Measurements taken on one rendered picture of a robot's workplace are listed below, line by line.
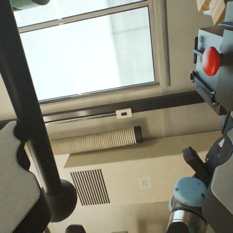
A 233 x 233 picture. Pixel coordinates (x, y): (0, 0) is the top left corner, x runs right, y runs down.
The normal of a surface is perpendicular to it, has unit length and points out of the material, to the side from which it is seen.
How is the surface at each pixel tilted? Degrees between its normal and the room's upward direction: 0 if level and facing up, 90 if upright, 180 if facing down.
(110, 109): 90
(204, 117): 90
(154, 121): 90
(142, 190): 90
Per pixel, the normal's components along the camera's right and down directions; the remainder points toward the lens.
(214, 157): -0.94, -0.29
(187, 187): -0.18, -0.88
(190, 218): 0.02, -0.85
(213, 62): -0.80, 0.32
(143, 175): -0.04, 0.42
